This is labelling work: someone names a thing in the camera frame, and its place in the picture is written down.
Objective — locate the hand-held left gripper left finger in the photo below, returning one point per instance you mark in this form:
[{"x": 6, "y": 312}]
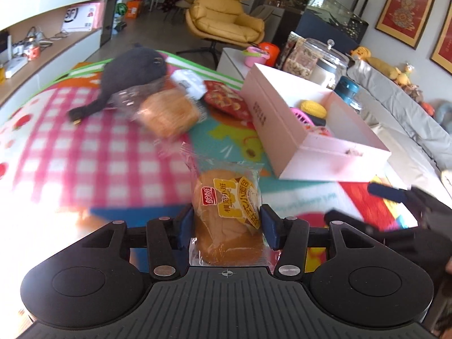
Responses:
[{"x": 186, "y": 226}]

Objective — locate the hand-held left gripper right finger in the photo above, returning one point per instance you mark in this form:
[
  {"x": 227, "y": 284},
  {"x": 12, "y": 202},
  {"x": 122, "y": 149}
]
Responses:
[{"x": 269, "y": 229}]

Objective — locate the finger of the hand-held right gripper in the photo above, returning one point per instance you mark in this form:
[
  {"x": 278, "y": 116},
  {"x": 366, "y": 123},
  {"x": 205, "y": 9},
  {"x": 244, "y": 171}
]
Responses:
[
  {"x": 388, "y": 191},
  {"x": 349, "y": 219}
]

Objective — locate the bread packet with yellow label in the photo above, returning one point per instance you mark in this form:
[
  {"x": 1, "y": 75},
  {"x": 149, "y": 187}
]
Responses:
[{"x": 226, "y": 224}]

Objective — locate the pink cardboard box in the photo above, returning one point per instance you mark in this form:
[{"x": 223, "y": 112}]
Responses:
[{"x": 310, "y": 137}]

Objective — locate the clear bread packet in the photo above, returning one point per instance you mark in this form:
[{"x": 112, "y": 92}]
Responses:
[{"x": 168, "y": 113}]

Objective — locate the black plush toy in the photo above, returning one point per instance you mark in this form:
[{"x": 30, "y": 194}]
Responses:
[{"x": 129, "y": 74}]

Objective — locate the grey sofa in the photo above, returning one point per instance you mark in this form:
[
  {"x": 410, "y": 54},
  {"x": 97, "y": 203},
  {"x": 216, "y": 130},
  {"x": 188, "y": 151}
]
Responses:
[{"x": 406, "y": 123}]

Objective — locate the colourful play mat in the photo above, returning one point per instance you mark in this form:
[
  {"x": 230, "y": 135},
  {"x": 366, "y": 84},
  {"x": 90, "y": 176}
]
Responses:
[{"x": 106, "y": 155}]

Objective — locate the blue bottle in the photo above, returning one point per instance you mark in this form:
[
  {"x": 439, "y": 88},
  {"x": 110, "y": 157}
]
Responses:
[{"x": 347, "y": 90}]

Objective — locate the yellow toy corn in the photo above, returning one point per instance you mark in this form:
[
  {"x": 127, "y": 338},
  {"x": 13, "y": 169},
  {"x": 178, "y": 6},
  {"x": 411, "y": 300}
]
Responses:
[{"x": 313, "y": 108}]

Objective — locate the pink toy basket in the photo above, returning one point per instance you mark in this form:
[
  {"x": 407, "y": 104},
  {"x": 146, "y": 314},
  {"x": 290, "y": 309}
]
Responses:
[{"x": 303, "y": 116}]

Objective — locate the yellow plush toy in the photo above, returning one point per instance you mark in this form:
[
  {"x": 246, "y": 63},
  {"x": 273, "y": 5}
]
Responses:
[{"x": 374, "y": 60}]

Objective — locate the red snack packet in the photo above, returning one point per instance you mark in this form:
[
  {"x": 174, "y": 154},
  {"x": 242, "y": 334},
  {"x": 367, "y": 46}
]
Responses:
[{"x": 226, "y": 100}]

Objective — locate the glass jar with lid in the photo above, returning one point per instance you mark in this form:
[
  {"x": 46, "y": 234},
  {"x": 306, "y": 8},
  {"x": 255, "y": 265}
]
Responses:
[{"x": 326, "y": 61}]

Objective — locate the white packet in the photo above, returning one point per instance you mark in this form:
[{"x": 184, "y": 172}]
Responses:
[{"x": 188, "y": 82}]

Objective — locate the red framed picture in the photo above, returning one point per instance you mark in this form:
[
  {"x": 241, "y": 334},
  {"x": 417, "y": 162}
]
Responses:
[
  {"x": 406, "y": 7},
  {"x": 443, "y": 51}
]

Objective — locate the clear bag of nuts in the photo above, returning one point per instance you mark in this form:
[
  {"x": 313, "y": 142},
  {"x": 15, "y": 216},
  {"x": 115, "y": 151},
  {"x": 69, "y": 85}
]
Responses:
[{"x": 300, "y": 60}]

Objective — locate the white side table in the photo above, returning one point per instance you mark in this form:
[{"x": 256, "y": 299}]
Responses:
[{"x": 232, "y": 63}]

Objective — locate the pink toy pot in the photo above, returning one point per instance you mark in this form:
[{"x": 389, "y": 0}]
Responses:
[{"x": 253, "y": 55}]

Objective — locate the orange toy bucket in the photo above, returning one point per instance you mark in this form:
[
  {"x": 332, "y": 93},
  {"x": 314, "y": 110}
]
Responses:
[{"x": 268, "y": 51}]

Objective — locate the glass fish tank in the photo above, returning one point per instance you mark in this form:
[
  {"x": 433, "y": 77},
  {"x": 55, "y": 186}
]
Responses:
[{"x": 333, "y": 10}]

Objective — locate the yellow armchair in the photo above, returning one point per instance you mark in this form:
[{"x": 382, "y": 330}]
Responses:
[{"x": 220, "y": 17}]

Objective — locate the orange carton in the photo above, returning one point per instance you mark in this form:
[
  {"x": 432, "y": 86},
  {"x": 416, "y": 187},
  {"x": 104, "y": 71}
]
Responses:
[{"x": 134, "y": 9}]

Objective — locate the watermelon ball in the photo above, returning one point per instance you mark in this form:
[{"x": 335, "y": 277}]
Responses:
[{"x": 122, "y": 9}]

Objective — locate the white and pink parcel box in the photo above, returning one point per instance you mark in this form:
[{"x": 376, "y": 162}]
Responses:
[{"x": 82, "y": 17}]

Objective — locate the white wall shelf unit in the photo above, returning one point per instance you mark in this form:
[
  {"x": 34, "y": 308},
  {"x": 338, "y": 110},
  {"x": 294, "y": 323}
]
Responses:
[{"x": 49, "y": 39}]

